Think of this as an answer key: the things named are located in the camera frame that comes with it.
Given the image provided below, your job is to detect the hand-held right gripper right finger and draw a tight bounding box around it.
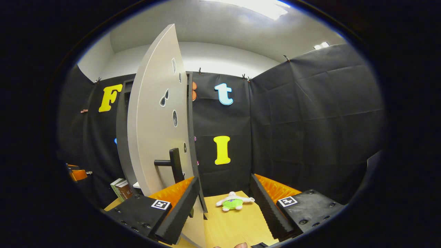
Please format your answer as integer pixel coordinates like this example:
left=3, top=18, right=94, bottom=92
left=250, top=174, right=346, bottom=241

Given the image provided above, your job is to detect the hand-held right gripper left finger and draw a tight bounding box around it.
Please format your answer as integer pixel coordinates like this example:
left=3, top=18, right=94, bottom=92
left=103, top=176, right=200, bottom=246

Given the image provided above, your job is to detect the dark grey cabinet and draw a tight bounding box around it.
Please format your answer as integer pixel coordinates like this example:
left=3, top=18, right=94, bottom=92
left=115, top=72, right=209, bottom=219

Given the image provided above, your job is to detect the beige cabinet door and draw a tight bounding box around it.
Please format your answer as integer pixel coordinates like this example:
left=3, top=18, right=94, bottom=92
left=127, top=23, right=207, bottom=248

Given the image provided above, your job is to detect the white and green plush toy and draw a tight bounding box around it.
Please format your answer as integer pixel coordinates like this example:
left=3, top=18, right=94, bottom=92
left=216, top=192, right=255, bottom=211

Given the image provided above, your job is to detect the black backdrop cloth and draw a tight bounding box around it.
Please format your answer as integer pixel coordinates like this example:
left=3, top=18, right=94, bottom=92
left=57, top=43, right=384, bottom=209

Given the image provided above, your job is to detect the black door handle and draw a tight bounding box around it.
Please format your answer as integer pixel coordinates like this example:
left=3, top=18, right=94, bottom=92
left=154, top=148, right=185, bottom=184

